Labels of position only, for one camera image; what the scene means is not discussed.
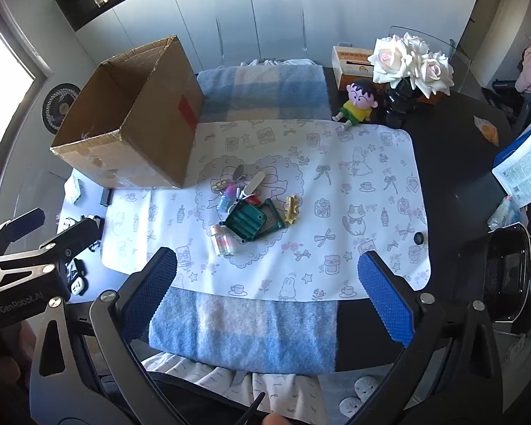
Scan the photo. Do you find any large cardboard box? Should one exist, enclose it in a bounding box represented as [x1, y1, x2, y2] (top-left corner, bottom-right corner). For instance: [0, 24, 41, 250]
[51, 35, 204, 189]

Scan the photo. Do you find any blue plaid blanket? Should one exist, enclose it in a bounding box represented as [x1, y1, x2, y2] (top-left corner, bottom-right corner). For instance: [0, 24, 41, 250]
[147, 65, 338, 375]

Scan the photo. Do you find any glass bottle pink cap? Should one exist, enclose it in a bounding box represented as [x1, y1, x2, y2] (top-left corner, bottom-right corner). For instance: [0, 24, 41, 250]
[210, 223, 234, 257]

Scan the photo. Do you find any white rose bouquet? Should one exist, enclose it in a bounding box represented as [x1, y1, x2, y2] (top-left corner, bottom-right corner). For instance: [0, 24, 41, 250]
[367, 32, 455, 100]

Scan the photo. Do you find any cartoon boy figurine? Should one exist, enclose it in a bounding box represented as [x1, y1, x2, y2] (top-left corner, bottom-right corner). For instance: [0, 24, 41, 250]
[332, 79, 378, 129]

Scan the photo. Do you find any clear acrylic chair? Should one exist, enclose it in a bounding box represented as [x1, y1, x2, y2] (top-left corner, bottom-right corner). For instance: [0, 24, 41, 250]
[215, 0, 308, 67]

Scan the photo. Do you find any green plastic tray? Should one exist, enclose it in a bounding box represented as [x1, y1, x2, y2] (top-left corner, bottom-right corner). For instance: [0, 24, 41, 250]
[219, 199, 286, 244]

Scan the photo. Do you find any small black cap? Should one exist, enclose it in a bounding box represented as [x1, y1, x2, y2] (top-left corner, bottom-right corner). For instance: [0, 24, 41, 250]
[413, 232, 425, 245]

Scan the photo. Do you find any black wall fan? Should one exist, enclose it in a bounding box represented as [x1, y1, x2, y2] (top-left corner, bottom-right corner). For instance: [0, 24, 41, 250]
[42, 83, 80, 134]

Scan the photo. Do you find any white nail file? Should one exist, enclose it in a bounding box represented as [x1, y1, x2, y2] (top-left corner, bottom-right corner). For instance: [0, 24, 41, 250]
[242, 171, 266, 199]

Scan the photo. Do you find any black vase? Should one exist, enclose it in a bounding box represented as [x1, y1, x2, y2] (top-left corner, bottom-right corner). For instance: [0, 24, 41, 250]
[384, 78, 422, 129]

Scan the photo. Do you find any orange snack packet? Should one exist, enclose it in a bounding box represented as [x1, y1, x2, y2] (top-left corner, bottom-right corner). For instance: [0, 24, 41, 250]
[474, 116, 500, 147]

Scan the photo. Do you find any blue spray bottle pink cap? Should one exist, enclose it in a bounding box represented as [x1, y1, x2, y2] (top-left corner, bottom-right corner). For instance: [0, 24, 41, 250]
[217, 184, 238, 214]

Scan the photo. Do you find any white printed leaflet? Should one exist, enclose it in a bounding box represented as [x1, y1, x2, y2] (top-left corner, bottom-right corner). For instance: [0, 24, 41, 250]
[492, 128, 531, 207]

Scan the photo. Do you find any silver metal spoon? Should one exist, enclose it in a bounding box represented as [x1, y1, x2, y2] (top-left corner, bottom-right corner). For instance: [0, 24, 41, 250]
[232, 164, 245, 184]

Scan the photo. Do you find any white printed placemat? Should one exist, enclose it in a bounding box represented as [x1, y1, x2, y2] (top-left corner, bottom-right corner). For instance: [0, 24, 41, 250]
[101, 120, 432, 301]

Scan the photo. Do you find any orange white carton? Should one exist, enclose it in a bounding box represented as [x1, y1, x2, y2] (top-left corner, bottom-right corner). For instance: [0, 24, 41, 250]
[330, 44, 441, 105]

